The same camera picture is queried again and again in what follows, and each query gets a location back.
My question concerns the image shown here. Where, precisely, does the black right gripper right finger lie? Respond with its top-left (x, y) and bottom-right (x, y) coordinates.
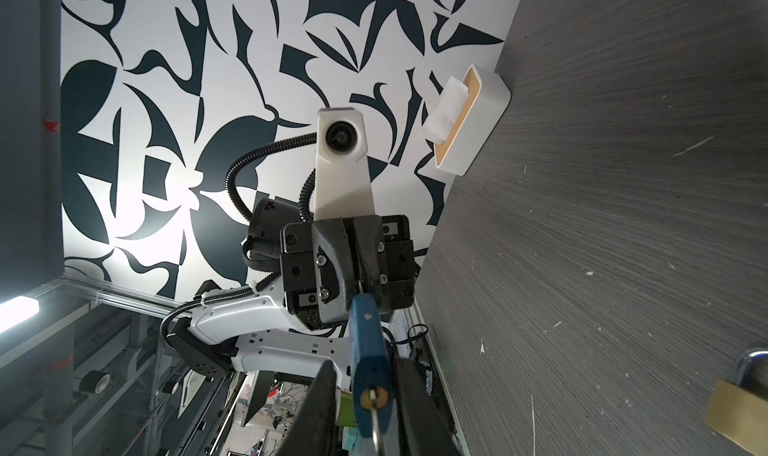
top-left (394, 358), bottom-right (460, 456)

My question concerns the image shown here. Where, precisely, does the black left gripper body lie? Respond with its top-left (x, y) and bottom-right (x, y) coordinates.
top-left (280, 215), bottom-right (416, 326)

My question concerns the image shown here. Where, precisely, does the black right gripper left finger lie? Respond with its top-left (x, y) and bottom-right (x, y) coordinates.
top-left (276, 360), bottom-right (338, 456)

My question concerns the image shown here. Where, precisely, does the blue padlock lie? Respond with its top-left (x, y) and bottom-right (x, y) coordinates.
top-left (349, 293), bottom-right (394, 455)

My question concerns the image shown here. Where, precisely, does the brass padlock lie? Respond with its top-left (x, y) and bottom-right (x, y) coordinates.
top-left (704, 346), bottom-right (767, 455)

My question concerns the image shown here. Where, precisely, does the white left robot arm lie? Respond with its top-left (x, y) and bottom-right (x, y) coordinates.
top-left (160, 123), bottom-right (416, 389)

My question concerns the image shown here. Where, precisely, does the white tissue box wooden lid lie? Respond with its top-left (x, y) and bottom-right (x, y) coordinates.
top-left (420, 65), bottom-right (512, 176)

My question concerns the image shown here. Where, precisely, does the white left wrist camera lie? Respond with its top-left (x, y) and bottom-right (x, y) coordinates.
top-left (314, 107), bottom-right (375, 220)

